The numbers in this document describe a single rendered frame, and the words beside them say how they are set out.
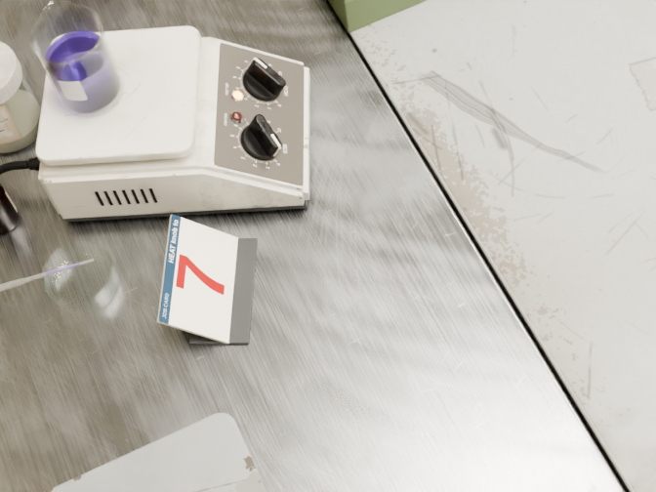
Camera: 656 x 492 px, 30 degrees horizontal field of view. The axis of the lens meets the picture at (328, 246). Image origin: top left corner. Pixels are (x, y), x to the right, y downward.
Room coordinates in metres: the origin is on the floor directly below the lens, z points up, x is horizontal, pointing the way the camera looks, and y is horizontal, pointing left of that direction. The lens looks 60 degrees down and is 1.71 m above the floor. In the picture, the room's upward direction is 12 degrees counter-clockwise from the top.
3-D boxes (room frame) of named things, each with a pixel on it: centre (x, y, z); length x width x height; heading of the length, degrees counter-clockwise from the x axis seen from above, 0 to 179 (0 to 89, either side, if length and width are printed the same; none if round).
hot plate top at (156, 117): (0.60, 0.13, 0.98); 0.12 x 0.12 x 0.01; 80
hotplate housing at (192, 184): (0.59, 0.11, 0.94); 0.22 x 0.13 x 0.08; 80
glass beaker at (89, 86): (0.60, 0.15, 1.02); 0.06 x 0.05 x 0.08; 11
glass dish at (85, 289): (0.49, 0.19, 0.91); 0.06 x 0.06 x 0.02
